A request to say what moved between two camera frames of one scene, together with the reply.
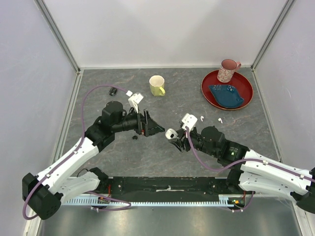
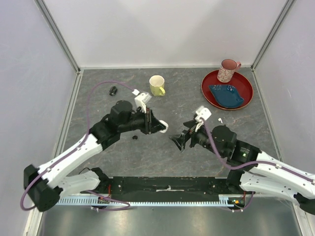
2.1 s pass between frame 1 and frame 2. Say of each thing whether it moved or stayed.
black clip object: stayed
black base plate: stayed
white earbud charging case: moved
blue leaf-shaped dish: stayed
